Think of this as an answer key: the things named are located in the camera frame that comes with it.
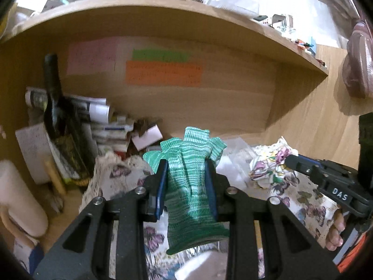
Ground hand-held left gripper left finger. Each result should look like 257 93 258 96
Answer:
32 159 169 280

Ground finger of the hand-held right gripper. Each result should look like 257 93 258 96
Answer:
285 154 322 185

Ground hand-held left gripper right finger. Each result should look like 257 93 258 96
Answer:
205 160 342 280

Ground green knitted glove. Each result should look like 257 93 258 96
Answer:
143 126 231 255

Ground floral cloth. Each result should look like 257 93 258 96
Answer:
249 136 299 191

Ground person's right hand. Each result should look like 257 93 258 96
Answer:
325 207 348 252

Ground butterfly print lace-trimmed cloth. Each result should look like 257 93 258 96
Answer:
79 151 342 280

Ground clear plastic bag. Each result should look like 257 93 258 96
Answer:
216 138 257 183

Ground pink small box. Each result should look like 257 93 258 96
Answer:
131 124 164 151

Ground pile of small boxes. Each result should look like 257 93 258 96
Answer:
90 116 135 154

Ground rolled newspapers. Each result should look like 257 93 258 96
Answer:
25 86 112 123

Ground wooden stick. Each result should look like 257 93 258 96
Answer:
44 161 67 196

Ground brown leather bag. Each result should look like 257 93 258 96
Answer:
342 20 373 99

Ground orange paper note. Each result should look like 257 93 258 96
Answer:
125 61 204 87

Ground dark glass bottle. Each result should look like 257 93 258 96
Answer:
43 53 91 181

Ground white handwritten paper sheet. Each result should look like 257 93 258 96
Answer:
15 125 54 185

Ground green paper note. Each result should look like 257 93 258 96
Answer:
132 48 191 63

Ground white paper roll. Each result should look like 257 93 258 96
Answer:
0 160 49 239

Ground glass jar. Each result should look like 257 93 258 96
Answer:
271 13 297 33

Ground blue and white package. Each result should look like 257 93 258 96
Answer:
12 236 45 275

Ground pink paper note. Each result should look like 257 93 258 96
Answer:
66 37 121 76

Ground wooden shelf board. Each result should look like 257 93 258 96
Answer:
0 0 330 77

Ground white cardboard box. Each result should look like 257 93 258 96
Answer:
206 0 260 18

